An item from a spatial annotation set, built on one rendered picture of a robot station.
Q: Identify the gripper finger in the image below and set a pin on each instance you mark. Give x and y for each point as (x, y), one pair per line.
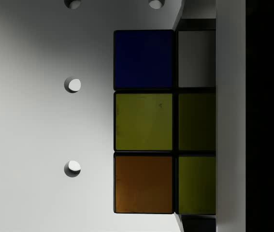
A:
(199, 225)
(199, 24)

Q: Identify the puzzle cube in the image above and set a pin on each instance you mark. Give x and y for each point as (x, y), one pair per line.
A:
(143, 120)

